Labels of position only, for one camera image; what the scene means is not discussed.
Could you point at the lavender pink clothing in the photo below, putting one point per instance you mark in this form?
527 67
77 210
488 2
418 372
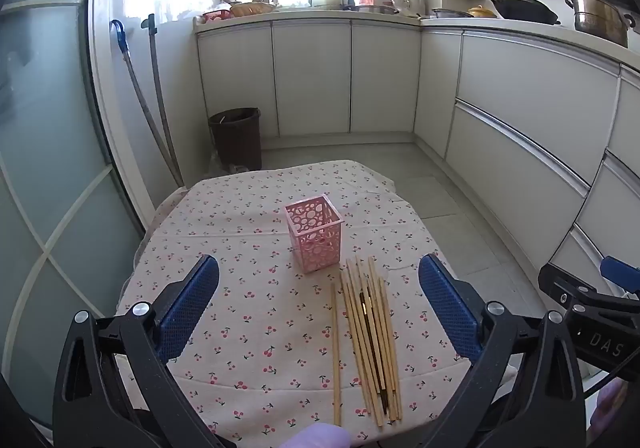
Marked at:
612 408
317 438

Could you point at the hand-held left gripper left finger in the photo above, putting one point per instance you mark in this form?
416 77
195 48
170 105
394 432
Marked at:
192 303

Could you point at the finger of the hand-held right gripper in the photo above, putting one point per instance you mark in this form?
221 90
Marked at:
565 288
620 273

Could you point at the woven basket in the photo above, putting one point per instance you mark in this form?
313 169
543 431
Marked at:
252 10

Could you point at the cherry print tablecloth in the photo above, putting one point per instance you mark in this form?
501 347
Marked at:
240 278

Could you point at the steel bowl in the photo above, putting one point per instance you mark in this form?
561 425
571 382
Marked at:
450 13

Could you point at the red basket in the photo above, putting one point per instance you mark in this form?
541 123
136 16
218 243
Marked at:
217 16

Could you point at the white kettle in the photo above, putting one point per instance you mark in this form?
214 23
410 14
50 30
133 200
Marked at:
417 2

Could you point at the black wok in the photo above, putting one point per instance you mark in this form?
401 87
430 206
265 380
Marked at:
530 12

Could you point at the white kitchen cabinets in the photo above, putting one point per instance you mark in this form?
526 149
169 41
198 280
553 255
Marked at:
310 77

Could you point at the frosted glass sliding door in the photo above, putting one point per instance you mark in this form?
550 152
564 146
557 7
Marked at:
45 127

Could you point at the steel stock pot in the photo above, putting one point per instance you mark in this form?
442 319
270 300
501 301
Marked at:
600 20

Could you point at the brown trash bin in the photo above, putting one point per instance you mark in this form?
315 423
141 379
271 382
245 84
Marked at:
237 142

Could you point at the bundle of wooden chopsticks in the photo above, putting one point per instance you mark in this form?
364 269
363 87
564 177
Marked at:
360 343

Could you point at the crumpled clear plastic bag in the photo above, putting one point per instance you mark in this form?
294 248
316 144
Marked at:
222 163

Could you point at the black gold-banded chopstick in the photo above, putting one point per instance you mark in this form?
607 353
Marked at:
375 353

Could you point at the steel basin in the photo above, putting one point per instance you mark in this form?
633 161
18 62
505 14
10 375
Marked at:
372 9

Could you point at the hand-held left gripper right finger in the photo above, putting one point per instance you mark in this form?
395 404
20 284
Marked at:
447 308

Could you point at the yellow pot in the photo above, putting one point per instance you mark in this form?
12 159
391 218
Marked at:
482 12

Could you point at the pink perforated utensil holder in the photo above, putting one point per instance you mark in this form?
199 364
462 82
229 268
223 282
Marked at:
320 248

